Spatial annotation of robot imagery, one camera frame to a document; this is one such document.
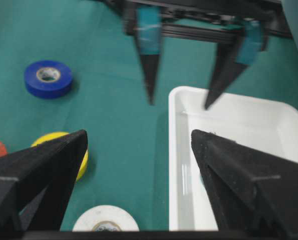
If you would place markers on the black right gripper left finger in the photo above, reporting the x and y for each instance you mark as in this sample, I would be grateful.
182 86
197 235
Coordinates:
36 183

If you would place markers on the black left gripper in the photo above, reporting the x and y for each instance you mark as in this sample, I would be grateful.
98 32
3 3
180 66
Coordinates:
233 54

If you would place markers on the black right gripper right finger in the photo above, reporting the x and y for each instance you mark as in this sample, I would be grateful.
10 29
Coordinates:
249 190

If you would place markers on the white plastic case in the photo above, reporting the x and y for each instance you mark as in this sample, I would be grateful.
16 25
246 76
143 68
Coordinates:
265 125

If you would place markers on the white tape roll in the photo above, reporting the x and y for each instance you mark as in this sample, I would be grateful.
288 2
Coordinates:
105 218

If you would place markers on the blue tape roll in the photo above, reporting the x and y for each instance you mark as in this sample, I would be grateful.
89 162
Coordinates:
48 79

